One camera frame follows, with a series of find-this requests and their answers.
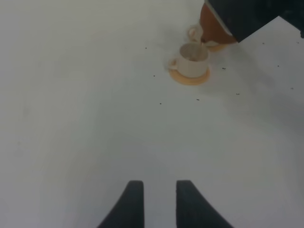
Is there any far orange coaster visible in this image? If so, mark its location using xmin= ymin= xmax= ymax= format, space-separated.
xmin=208 ymin=44 xmax=227 ymax=52

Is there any far white teacup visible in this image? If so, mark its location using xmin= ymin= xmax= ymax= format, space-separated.
xmin=187 ymin=24 xmax=219 ymax=47

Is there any near orange coaster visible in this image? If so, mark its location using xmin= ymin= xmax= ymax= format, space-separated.
xmin=169 ymin=68 xmax=210 ymax=86

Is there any near white teacup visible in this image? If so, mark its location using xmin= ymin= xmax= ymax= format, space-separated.
xmin=168 ymin=42 xmax=209 ymax=78

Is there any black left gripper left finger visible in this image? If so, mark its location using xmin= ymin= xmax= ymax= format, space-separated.
xmin=98 ymin=180 xmax=144 ymax=228

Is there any brown clay teapot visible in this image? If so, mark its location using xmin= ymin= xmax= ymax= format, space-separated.
xmin=199 ymin=3 xmax=237 ymax=47

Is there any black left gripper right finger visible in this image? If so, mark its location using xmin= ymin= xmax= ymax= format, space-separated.
xmin=176 ymin=180 xmax=233 ymax=228

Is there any white teacup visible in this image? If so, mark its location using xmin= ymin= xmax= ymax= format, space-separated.
xmin=168 ymin=42 xmax=209 ymax=78
xmin=187 ymin=24 xmax=219 ymax=47

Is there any orange coaster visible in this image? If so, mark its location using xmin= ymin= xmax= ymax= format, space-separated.
xmin=208 ymin=44 xmax=227 ymax=52
xmin=169 ymin=68 xmax=210 ymax=86

